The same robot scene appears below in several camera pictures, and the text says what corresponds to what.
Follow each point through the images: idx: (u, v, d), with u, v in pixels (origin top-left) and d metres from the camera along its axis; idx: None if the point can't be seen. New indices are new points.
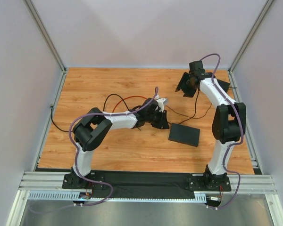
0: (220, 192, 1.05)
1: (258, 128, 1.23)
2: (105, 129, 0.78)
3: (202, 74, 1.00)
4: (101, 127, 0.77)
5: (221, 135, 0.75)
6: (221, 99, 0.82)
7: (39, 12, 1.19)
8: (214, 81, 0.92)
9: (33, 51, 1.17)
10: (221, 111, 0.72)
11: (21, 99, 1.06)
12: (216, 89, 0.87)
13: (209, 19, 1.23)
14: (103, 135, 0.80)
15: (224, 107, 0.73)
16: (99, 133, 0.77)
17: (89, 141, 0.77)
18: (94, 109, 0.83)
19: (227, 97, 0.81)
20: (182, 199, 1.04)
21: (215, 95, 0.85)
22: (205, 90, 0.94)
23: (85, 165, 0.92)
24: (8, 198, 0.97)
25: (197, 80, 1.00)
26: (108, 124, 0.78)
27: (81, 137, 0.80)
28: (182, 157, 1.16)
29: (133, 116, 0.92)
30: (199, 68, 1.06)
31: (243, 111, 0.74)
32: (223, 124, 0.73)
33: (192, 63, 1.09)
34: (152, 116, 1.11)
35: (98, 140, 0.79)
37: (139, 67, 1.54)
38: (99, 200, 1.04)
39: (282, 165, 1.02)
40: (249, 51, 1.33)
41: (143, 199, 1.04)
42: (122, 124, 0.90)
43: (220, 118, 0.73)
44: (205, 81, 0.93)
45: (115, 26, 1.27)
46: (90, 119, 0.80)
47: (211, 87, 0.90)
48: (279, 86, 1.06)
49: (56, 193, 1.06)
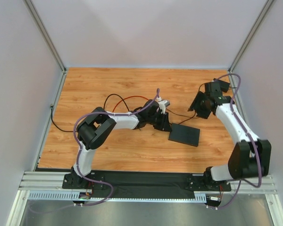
0: (220, 192, 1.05)
1: (258, 128, 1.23)
2: (109, 127, 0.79)
3: (219, 97, 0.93)
4: (104, 126, 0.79)
5: (238, 174, 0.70)
6: (242, 132, 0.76)
7: (39, 12, 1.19)
8: (233, 109, 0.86)
9: (33, 52, 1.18)
10: (242, 150, 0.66)
11: (21, 99, 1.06)
12: (236, 118, 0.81)
13: (209, 19, 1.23)
14: (106, 134, 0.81)
15: (245, 145, 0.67)
16: (103, 132, 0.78)
17: (93, 139, 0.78)
18: (99, 108, 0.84)
19: (248, 131, 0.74)
20: (182, 199, 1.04)
21: (235, 127, 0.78)
22: (222, 118, 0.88)
23: (86, 165, 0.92)
24: (8, 198, 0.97)
25: (214, 104, 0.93)
26: (112, 123, 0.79)
27: (85, 135, 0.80)
28: (182, 157, 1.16)
29: (135, 117, 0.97)
30: (216, 91, 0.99)
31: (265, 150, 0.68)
32: (242, 164, 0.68)
33: (208, 84, 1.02)
34: (153, 117, 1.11)
35: (102, 139, 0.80)
37: (139, 67, 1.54)
38: (99, 200, 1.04)
39: (282, 165, 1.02)
40: (249, 50, 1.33)
41: (143, 199, 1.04)
42: (125, 123, 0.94)
43: (240, 157, 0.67)
44: (223, 107, 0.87)
45: (115, 26, 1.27)
46: (95, 117, 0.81)
47: (230, 116, 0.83)
48: (280, 86, 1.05)
49: (56, 193, 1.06)
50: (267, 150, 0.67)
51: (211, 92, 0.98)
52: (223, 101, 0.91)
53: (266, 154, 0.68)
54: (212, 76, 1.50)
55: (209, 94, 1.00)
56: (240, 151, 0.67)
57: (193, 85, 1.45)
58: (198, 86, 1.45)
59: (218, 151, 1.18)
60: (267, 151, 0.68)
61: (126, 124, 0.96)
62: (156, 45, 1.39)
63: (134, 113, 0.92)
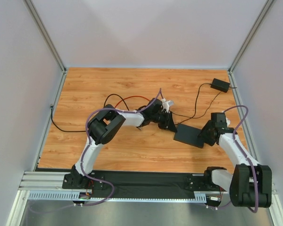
0: (220, 192, 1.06)
1: (258, 128, 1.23)
2: (119, 124, 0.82)
3: (222, 128, 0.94)
4: (115, 122, 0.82)
5: (238, 200, 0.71)
6: (242, 157, 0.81)
7: (38, 12, 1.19)
8: (235, 137, 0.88)
9: (33, 52, 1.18)
10: (241, 173, 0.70)
11: (20, 99, 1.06)
12: (236, 144, 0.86)
13: (209, 19, 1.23)
14: (115, 130, 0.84)
15: (245, 168, 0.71)
16: (113, 128, 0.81)
17: (104, 134, 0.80)
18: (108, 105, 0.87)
19: (248, 157, 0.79)
20: (183, 199, 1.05)
21: (235, 152, 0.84)
22: (224, 145, 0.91)
23: (90, 163, 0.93)
24: (8, 198, 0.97)
25: (217, 133, 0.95)
26: (121, 119, 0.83)
27: (96, 131, 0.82)
28: (182, 157, 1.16)
29: (140, 115, 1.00)
30: (221, 121, 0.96)
31: (266, 176, 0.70)
32: (242, 189, 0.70)
33: (213, 114, 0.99)
34: (157, 115, 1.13)
35: (112, 134, 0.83)
37: (140, 67, 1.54)
38: (99, 200, 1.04)
39: (282, 165, 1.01)
40: (250, 50, 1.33)
41: (143, 199, 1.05)
42: (132, 120, 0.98)
43: (239, 181, 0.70)
44: (225, 136, 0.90)
45: (115, 27, 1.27)
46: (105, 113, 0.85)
47: (231, 142, 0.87)
48: (280, 86, 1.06)
49: (56, 193, 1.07)
50: (267, 175, 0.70)
51: (215, 123, 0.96)
52: (226, 131, 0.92)
53: (266, 181, 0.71)
54: (212, 76, 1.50)
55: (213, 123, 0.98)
56: (239, 173, 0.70)
57: (193, 85, 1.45)
58: (198, 86, 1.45)
59: (218, 151, 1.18)
60: (267, 176, 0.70)
61: (132, 121, 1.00)
62: (156, 45, 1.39)
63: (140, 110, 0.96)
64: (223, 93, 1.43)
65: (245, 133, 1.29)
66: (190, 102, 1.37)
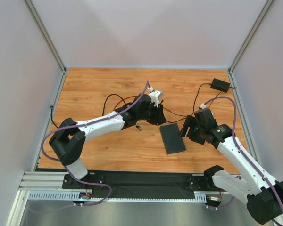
0: (220, 192, 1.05)
1: (258, 128, 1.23)
2: (78, 142, 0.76)
3: (217, 131, 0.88)
4: (73, 141, 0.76)
5: (262, 220, 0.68)
6: (257, 176, 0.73)
7: (39, 12, 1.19)
8: (239, 145, 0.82)
9: (33, 52, 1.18)
10: (266, 202, 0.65)
11: (20, 99, 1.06)
12: (245, 158, 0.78)
13: (209, 19, 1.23)
14: (78, 149, 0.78)
15: (267, 195, 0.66)
16: (71, 148, 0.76)
17: (63, 156, 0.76)
18: (68, 120, 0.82)
19: (265, 176, 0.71)
20: (182, 199, 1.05)
21: (248, 170, 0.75)
22: (227, 155, 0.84)
23: (78, 170, 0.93)
24: (8, 198, 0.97)
25: (213, 137, 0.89)
26: (79, 137, 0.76)
27: (56, 151, 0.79)
28: (182, 157, 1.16)
29: (119, 118, 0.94)
30: (210, 120, 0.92)
31: None
32: (268, 213, 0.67)
33: (199, 113, 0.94)
34: (146, 112, 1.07)
35: (74, 153, 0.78)
37: (140, 67, 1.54)
38: (99, 200, 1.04)
39: (282, 165, 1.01)
40: (250, 50, 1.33)
41: (143, 199, 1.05)
42: (105, 129, 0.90)
43: (265, 208, 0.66)
44: (226, 143, 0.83)
45: (115, 27, 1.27)
46: (63, 132, 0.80)
47: (238, 155, 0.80)
48: (280, 86, 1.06)
49: (56, 193, 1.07)
50: None
51: (205, 124, 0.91)
52: (222, 135, 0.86)
53: None
54: (212, 76, 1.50)
55: (203, 125, 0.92)
56: (265, 203, 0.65)
57: (193, 85, 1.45)
58: (198, 86, 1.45)
59: (218, 151, 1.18)
60: None
61: (108, 129, 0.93)
62: (156, 45, 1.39)
63: (115, 114, 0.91)
64: (223, 93, 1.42)
65: (245, 133, 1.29)
66: (190, 102, 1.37)
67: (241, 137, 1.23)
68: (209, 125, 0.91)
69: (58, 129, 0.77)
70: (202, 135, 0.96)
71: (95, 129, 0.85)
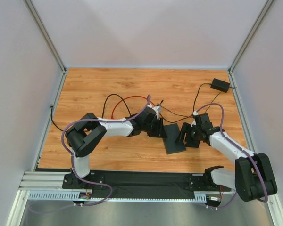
0: (220, 192, 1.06)
1: (258, 128, 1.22)
2: (99, 135, 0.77)
3: (209, 129, 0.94)
4: (94, 133, 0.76)
5: (247, 195, 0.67)
6: (237, 150, 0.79)
7: (39, 12, 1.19)
8: (224, 134, 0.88)
9: (33, 51, 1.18)
10: (242, 167, 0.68)
11: (21, 99, 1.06)
12: (229, 141, 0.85)
13: (209, 19, 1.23)
14: (95, 142, 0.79)
15: (243, 162, 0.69)
16: (92, 140, 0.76)
17: (81, 146, 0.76)
18: (89, 114, 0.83)
19: (243, 149, 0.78)
20: (182, 199, 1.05)
21: (230, 149, 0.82)
22: (217, 145, 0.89)
23: (82, 167, 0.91)
24: (8, 198, 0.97)
25: (206, 136, 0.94)
26: (102, 131, 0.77)
27: (74, 142, 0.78)
28: (182, 157, 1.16)
29: (129, 124, 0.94)
30: (206, 122, 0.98)
31: (265, 163, 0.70)
32: (248, 182, 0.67)
33: (197, 116, 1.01)
34: (149, 125, 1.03)
35: (91, 147, 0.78)
37: (140, 67, 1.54)
38: (99, 200, 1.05)
39: (281, 165, 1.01)
40: (250, 50, 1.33)
41: (143, 199, 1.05)
42: (118, 131, 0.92)
43: (244, 175, 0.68)
44: (214, 135, 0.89)
45: (114, 26, 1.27)
46: (84, 124, 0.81)
47: (222, 140, 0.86)
48: (279, 86, 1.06)
49: (56, 193, 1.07)
50: (265, 161, 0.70)
51: (201, 125, 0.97)
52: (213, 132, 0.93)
53: (266, 167, 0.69)
54: (212, 76, 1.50)
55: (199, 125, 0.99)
56: (241, 167, 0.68)
57: (193, 85, 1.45)
58: (198, 86, 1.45)
59: (218, 151, 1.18)
60: (266, 163, 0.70)
61: (119, 132, 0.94)
62: (156, 45, 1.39)
63: (128, 119, 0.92)
64: (223, 93, 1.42)
65: (245, 133, 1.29)
66: (190, 102, 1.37)
67: (242, 137, 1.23)
68: (204, 126, 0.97)
69: (81, 119, 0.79)
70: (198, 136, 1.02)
71: (112, 127, 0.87)
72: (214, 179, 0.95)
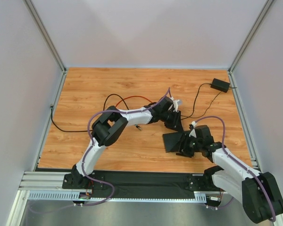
0: (220, 192, 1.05)
1: (258, 128, 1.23)
2: (122, 125, 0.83)
3: (212, 145, 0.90)
4: (118, 125, 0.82)
5: (257, 217, 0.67)
6: (243, 170, 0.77)
7: (39, 12, 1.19)
8: (227, 151, 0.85)
9: (33, 52, 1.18)
10: (249, 188, 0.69)
11: (20, 99, 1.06)
12: (233, 159, 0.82)
13: (208, 19, 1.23)
14: (119, 133, 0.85)
15: (249, 182, 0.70)
16: (117, 130, 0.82)
17: (108, 136, 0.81)
18: (112, 107, 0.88)
19: (248, 169, 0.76)
20: (182, 199, 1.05)
21: (234, 167, 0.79)
22: (220, 163, 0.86)
23: (91, 164, 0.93)
24: (8, 198, 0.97)
25: (209, 153, 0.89)
26: (124, 121, 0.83)
27: (101, 131, 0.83)
28: (182, 157, 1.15)
29: (148, 113, 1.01)
30: (207, 136, 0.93)
31: (271, 182, 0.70)
32: (256, 204, 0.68)
33: (198, 129, 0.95)
34: (166, 114, 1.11)
35: (115, 137, 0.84)
37: (140, 67, 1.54)
38: (100, 200, 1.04)
39: (281, 165, 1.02)
40: (250, 50, 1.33)
41: (143, 199, 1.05)
42: (137, 120, 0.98)
43: (251, 197, 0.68)
44: (217, 152, 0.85)
45: (114, 27, 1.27)
46: (108, 116, 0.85)
47: (226, 158, 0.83)
48: (279, 85, 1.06)
49: (56, 193, 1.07)
50: (271, 181, 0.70)
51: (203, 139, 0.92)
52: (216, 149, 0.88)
53: (273, 187, 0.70)
54: (212, 76, 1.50)
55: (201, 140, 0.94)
56: (247, 189, 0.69)
57: (193, 85, 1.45)
58: (198, 86, 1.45)
59: None
60: (272, 183, 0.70)
61: (138, 121, 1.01)
62: (156, 45, 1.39)
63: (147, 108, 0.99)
64: (223, 93, 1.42)
65: (245, 133, 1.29)
66: (190, 102, 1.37)
67: (241, 137, 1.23)
68: (206, 142, 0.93)
69: (107, 110, 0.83)
70: (199, 150, 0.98)
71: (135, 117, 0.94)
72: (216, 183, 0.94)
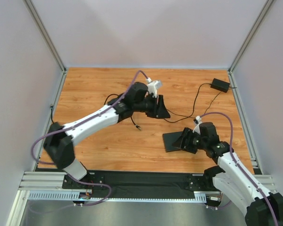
0: (220, 192, 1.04)
1: (258, 128, 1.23)
2: (67, 147, 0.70)
3: (218, 147, 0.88)
4: (61, 148, 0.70)
5: None
6: (252, 187, 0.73)
7: (38, 12, 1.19)
8: (237, 160, 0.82)
9: (33, 52, 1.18)
10: (257, 211, 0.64)
11: (20, 99, 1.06)
12: (242, 172, 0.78)
13: (208, 19, 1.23)
14: (70, 151, 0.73)
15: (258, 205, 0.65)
16: (62, 153, 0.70)
17: (55, 161, 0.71)
18: (53, 125, 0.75)
19: (259, 188, 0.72)
20: (183, 199, 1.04)
21: (243, 181, 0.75)
22: (227, 170, 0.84)
23: (78, 171, 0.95)
24: (8, 198, 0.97)
25: (213, 154, 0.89)
26: (67, 142, 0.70)
27: (52, 155, 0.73)
28: (182, 157, 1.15)
29: (112, 112, 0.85)
30: (213, 136, 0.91)
31: (281, 205, 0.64)
32: (262, 224, 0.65)
33: (204, 127, 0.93)
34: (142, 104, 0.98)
35: (66, 157, 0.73)
37: (140, 67, 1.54)
38: (98, 200, 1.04)
39: (281, 165, 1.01)
40: (250, 50, 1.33)
41: (143, 199, 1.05)
42: (98, 127, 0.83)
43: (259, 219, 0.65)
44: (224, 157, 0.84)
45: (114, 26, 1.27)
46: (53, 136, 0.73)
47: (235, 168, 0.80)
48: (280, 85, 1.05)
49: (56, 193, 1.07)
50: (281, 202, 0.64)
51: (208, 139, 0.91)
52: (222, 151, 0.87)
53: (282, 209, 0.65)
54: (212, 76, 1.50)
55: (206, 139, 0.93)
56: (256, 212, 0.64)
57: (193, 85, 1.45)
58: (198, 86, 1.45)
59: None
60: None
61: (103, 125, 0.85)
62: (156, 45, 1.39)
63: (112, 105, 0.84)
64: (223, 93, 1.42)
65: (245, 133, 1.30)
66: (190, 102, 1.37)
67: (241, 137, 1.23)
68: (211, 141, 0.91)
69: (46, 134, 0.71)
70: (203, 148, 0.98)
71: (94, 124, 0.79)
72: (216, 186, 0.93)
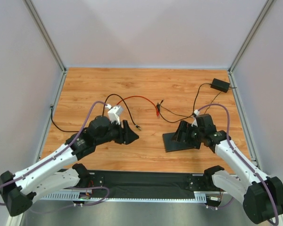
0: (220, 192, 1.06)
1: (258, 128, 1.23)
2: (16, 200, 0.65)
3: (215, 135, 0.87)
4: (11, 201, 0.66)
5: (257, 219, 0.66)
6: (249, 172, 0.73)
7: (38, 12, 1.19)
8: (233, 146, 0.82)
9: (33, 52, 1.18)
10: (256, 195, 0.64)
11: (20, 98, 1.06)
12: (239, 157, 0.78)
13: (208, 19, 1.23)
14: (23, 203, 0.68)
15: (256, 189, 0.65)
16: (13, 207, 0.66)
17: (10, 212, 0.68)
18: (4, 175, 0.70)
19: (256, 172, 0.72)
20: (182, 199, 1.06)
21: (240, 167, 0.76)
22: (224, 157, 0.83)
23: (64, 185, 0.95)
24: None
25: (211, 142, 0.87)
26: (14, 197, 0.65)
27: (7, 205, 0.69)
28: (182, 157, 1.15)
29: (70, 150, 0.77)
30: (209, 125, 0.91)
31: (278, 189, 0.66)
32: (260, 208, 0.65)
33: (200, 118, 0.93)
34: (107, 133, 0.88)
35: (20, 208, 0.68)
37: (140, 67, 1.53)
38: (98, 200, 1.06)
39: (281, 165, 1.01)
40: (250, 50, 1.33)
41: (143, 199, 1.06)
42: (55, 170, 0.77)
43: (256, 203, 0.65)
44: (221, 144, 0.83)
45: (114, 26, 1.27)
46: (4, 187, 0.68)
47: (231, 155, 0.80)
48: (280, 85, 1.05)
49: (56, 193, 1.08)
50: (279, 186, 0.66)
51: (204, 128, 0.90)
52: (219, 139, 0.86)
53: (279, 193, 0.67)
54: (212, 76, 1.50)
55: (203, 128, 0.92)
56: (254, 196, 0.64)
57: (193, 85, 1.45)
58: (198, 86, 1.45)
59: None
60: (280, 188, 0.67)
61: (61, 166, 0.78)
62: (156, 45, 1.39)
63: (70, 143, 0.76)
64: (223, 93, 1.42)
65: (245, 133, 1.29)
66: (190, 102, 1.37)
67: (242, 137, 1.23)
68: (208, 130, 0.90)
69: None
70: (201, 140, 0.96)
71: (46, 170, 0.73)
72: (216, 183, 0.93)
